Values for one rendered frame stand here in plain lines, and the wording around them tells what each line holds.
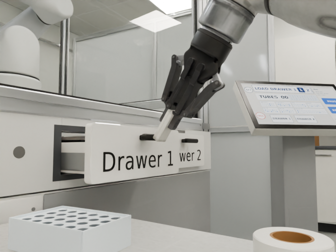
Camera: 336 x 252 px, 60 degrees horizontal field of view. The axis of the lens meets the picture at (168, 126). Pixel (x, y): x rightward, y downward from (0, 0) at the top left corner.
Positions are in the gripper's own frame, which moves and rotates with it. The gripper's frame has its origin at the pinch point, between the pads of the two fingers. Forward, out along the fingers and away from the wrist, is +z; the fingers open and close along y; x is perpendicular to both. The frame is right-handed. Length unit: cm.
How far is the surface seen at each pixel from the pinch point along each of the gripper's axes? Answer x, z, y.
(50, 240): 29.8, 9.0, -12.7
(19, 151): 21.6, 14.0, 11.0
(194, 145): -38.6, 12.0, 10.3
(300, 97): -94, -20, 3
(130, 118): -7.5, 7.0, 15.6
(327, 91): -107, -29, -3
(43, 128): 17.1, 10.4, 13.6
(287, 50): -326, -69, 103
